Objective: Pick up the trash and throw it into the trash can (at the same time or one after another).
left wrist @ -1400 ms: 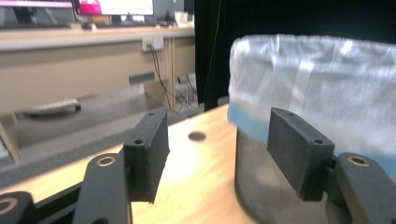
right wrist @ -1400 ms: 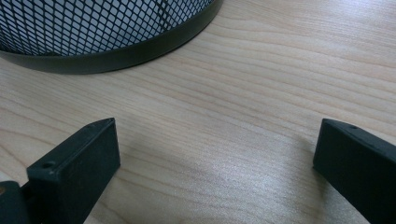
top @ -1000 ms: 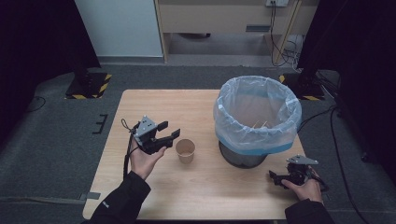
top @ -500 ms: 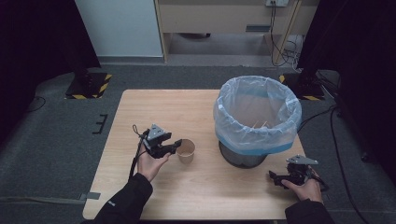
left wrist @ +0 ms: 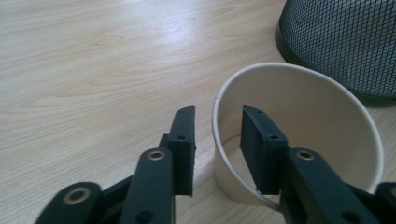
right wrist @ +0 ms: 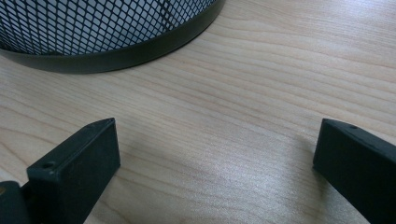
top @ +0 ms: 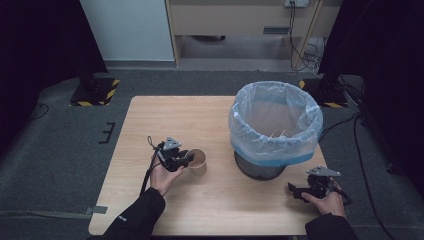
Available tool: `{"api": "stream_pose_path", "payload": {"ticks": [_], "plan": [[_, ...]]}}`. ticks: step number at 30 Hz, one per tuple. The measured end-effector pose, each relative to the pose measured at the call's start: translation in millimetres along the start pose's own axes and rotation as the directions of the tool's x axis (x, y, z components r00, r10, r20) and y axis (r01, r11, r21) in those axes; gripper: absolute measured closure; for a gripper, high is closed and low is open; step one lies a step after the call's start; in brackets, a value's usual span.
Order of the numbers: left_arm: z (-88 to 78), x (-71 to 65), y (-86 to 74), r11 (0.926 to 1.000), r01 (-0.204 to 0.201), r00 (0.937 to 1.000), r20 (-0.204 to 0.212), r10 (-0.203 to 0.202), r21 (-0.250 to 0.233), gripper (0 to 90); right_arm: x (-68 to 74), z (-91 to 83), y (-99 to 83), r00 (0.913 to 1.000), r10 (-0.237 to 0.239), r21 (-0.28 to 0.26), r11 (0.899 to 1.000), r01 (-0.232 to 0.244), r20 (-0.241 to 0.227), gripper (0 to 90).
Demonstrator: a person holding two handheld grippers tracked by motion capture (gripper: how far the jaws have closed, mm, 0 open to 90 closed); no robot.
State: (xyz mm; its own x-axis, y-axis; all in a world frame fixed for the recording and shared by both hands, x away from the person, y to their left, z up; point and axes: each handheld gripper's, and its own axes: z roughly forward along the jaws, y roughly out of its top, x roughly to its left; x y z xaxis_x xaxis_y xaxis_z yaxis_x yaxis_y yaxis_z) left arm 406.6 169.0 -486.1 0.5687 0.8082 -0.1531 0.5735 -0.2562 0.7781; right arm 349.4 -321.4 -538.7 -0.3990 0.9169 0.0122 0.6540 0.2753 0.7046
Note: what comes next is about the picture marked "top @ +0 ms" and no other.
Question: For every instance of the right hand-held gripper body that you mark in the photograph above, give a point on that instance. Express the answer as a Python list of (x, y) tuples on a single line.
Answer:
[(320, 185)]

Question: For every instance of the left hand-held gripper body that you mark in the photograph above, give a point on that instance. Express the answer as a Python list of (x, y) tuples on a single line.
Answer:
[(170, 155)]

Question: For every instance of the brown paper cup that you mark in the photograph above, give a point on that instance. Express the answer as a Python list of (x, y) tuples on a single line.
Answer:
[(199, 163)]

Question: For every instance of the metal trash bin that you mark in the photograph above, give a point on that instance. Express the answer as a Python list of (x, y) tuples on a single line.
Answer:
[(258, 171)]

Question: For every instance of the trash bin with blue bag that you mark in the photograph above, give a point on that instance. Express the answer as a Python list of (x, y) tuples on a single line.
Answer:
[(276, 148)]

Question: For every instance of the person's right hand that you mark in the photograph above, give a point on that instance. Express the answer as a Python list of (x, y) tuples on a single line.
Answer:
[(330, 203)]

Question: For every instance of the person's left hand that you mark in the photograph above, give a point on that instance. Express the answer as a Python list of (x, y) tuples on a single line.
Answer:
[(163, 178)]

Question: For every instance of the black striped stand base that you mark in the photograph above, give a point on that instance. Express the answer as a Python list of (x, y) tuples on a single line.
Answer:
[(95, 93), (325, 95)]

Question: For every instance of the grey tape piece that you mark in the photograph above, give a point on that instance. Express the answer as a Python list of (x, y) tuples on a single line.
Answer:
[(98, 210)]

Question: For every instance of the dark curtain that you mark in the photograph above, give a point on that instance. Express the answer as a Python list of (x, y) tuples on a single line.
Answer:
[(40, 50), (383, 66)]

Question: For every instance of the wall power outlet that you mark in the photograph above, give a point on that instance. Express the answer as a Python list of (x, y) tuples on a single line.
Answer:
[(296, 2)]

